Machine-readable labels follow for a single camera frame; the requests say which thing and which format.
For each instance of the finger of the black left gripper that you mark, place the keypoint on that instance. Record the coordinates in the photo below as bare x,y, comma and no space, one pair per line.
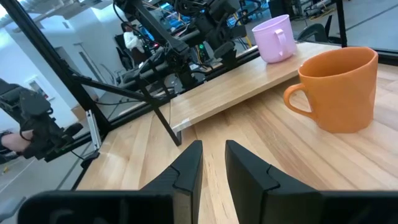
228,57

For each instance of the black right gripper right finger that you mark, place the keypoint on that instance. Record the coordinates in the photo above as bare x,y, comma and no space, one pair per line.
248,174

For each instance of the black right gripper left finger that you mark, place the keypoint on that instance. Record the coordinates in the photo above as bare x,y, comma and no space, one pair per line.
183,174

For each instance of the small pink mug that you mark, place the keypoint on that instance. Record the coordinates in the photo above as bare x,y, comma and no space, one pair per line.
270,40

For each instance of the medium orange mug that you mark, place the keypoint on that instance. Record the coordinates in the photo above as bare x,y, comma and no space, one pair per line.
342,93

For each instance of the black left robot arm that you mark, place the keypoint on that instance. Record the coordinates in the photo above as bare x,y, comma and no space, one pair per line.
214,18

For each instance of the person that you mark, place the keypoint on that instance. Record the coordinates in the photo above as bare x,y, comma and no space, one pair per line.
133,39

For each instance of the person's hand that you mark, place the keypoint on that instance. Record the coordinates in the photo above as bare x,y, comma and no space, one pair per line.
17,141

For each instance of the wooden shelf with black frame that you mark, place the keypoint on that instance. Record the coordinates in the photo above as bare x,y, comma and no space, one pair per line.
236,87

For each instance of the black aluminium rig frame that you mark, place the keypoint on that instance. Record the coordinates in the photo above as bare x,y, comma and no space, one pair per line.
46,53

